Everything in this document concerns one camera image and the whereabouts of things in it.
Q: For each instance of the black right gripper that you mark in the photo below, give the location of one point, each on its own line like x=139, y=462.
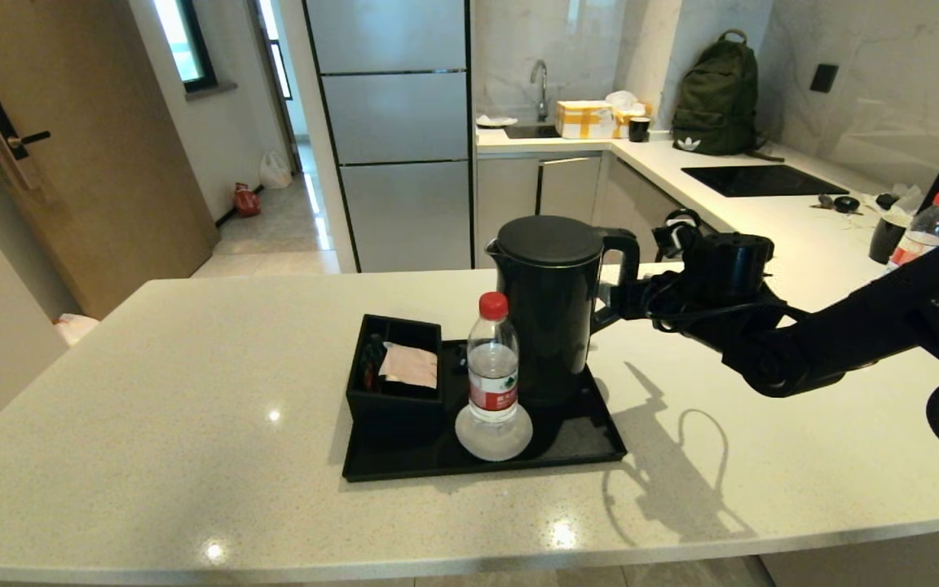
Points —
x=665, y=302

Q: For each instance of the black electric kettle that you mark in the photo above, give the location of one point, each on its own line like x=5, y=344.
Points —
x=551, y=326

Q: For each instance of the water bottle with mountain logo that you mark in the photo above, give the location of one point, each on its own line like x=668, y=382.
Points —
x=492, y=383

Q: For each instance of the small black cup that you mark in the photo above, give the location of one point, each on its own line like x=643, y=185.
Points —
x=639, y=130

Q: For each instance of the plain red cap water bottle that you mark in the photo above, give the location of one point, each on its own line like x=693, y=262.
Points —
x=926, y=224

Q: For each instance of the grey kitchen base cabinet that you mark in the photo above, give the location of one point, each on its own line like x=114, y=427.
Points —
x=567, y=212

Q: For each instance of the black induction cooktop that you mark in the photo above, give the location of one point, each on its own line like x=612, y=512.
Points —
x=763, y=181

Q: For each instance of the bunch of keys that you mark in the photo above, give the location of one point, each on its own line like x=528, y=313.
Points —
x=822, y=201

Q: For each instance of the white box with yellow tape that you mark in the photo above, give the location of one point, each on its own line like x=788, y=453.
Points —
x=584, y=120

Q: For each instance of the crumpled white bag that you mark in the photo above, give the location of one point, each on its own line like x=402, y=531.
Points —
x=623, y=99

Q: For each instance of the small black round object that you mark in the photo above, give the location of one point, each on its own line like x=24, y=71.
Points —
x=848, y=205

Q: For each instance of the dark green backpack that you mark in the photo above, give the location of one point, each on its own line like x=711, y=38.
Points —
x=718, y=98

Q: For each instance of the black kitchen sink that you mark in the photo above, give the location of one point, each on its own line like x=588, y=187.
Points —
x=531, y=131

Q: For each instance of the black mug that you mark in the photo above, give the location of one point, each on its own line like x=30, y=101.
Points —
x=885, y=240

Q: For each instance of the small black gadget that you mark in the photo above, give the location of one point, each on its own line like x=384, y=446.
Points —
x=887, y=200

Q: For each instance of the chrome kitchen faucet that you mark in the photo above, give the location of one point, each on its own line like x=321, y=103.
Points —
x=542, y=90

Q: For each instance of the white dish cloth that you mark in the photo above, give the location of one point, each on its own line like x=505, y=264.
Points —
x=495, y=121

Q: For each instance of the crumpled clear plastic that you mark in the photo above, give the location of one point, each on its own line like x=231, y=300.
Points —
x=910, y=200

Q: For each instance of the black organizer box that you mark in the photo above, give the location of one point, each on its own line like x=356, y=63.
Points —
x=392, y=416

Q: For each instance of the black serving tray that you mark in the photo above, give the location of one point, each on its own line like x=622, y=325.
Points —
x=404, y=461

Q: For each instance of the silver refrigerator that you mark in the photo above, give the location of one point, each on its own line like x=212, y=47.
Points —
x=396, y=122

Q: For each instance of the white plastic bag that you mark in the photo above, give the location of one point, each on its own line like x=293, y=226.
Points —
x=275, y=171

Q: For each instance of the red bag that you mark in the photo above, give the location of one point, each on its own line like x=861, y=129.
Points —
x=246, y=200

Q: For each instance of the dark framed window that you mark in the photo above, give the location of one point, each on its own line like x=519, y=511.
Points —
x=184, y=41

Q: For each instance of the brown wooden door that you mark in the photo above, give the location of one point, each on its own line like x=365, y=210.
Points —
x=111, y=163

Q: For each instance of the white trash bag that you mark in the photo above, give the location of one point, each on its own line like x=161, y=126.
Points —
x=77, y=328

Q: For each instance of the black wall socket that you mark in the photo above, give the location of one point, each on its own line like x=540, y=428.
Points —
x=824, y=77

